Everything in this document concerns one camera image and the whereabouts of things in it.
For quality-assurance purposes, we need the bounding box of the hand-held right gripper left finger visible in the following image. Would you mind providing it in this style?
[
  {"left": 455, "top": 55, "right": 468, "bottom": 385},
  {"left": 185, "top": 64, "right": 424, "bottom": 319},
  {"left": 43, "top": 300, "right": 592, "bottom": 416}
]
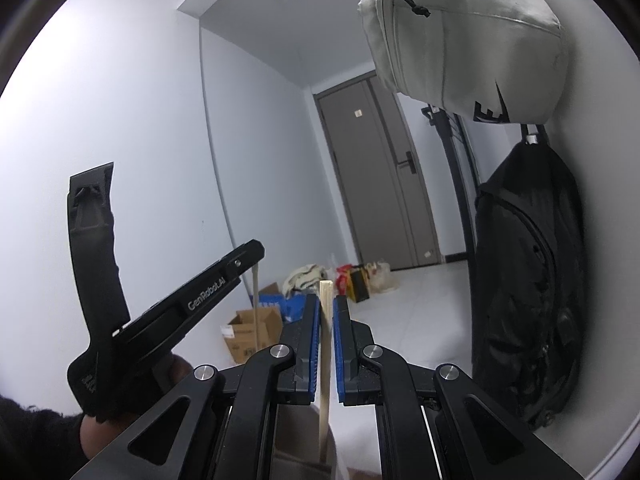
[{"left": 70, "top": 292, "right": 321, "bottom": 480}]

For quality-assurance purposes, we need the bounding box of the black hanging backpack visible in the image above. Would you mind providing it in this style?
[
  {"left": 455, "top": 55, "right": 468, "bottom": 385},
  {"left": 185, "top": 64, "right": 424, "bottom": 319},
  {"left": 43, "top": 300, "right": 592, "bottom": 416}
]
[{"left": 471, "top": 140, "right": 590, "bottom": 432}]

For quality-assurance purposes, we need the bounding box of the crumpled beige cloth heap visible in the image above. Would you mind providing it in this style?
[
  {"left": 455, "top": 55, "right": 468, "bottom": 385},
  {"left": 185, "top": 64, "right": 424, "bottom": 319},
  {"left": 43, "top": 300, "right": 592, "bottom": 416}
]
[{"left": 282, "top": 263, "right": 328, "bottom": 296}]

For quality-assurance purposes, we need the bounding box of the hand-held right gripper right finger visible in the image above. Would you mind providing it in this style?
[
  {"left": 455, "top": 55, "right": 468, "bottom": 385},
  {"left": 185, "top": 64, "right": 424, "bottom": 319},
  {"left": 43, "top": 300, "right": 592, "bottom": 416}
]
[{"left": 332, "top": 295, "right": 586, "bottom": 480}]

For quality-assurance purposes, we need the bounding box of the grey entrance door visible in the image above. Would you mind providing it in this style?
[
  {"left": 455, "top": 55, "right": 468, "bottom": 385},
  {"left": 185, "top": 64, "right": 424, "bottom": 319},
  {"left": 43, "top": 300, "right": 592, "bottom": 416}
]
[{"left": 314, "top": 74, "right": 443, "bottom": 271}]

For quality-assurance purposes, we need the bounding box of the metal wall hook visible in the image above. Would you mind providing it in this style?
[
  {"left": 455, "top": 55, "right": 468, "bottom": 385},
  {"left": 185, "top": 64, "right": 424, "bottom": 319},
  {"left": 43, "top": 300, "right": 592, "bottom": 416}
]
[{"left": 520, "top": 122, "right": 548, "bottom": 146}]

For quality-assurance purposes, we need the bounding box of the blue cardboard box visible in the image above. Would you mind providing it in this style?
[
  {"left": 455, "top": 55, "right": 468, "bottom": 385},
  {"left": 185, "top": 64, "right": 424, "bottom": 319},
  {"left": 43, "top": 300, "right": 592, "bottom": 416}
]
[{"left": 258, "top": 292, "right": 307, "bottom": 323}]

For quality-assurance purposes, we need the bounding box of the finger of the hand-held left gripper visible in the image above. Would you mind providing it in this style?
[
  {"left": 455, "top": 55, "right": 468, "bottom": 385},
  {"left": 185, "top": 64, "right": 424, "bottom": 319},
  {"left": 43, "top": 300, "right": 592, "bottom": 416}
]
[{"left": 220, "top": 239, "right": 266, "bottom": 281}]

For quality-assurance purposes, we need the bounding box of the translucent beige plastic bag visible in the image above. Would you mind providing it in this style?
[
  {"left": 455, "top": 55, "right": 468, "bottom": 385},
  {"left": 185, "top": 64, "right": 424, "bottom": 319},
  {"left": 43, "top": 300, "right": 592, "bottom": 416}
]
[{"left": 364, "top": 260, "right": 401, "bottom": 293}]

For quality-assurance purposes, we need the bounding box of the black and yellow bag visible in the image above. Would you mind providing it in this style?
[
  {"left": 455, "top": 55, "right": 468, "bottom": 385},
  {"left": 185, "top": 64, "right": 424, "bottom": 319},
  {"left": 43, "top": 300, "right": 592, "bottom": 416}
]
[{"left": 346, "top": 269, "right": 371, "bottom": 303}]

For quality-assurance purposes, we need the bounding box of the person's left forearm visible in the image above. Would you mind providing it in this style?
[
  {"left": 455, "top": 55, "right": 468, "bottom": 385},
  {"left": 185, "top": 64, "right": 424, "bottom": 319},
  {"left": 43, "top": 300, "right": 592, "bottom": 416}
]
[{"left": 0, "top": 394, "right": 88, "bottom": 480}]

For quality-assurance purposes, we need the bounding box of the white slanted utensil holder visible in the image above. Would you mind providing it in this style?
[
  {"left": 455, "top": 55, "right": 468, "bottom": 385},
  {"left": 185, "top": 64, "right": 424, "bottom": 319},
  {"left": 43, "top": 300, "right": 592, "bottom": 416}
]
[{"left": 274, "top": 402, "right": 347, "bottom": 480}]

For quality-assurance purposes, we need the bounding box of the brown cardboard box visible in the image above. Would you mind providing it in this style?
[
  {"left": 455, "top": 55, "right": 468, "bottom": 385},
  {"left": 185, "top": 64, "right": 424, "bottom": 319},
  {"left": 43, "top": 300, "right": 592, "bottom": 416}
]
[{"left": 220, "top": 306, "right": 283, "bottom": 365}]

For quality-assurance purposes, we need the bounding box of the grey hanging bag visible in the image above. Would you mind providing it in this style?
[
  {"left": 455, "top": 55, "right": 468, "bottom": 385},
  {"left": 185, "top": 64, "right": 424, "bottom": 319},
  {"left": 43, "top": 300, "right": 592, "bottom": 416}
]
[{"left": 357, "top": 0, "right": 566, "bottom": 126}]

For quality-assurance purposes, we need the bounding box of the pale wooden chopstick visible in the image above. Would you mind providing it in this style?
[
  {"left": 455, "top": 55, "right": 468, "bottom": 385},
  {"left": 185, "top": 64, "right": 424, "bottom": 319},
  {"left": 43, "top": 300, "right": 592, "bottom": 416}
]
[
  {"left": 251, "top": 264, "right": 262, "bottom": 356},
  {"left": 318, "top": 280, "right": 333, "bottom": 467}
]

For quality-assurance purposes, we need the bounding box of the person's left hand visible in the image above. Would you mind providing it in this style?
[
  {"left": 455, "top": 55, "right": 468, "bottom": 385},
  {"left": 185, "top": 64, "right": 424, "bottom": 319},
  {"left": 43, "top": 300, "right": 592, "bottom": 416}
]
[{"left": 80, "top": 352, "right": 197, "bottom": 461}]

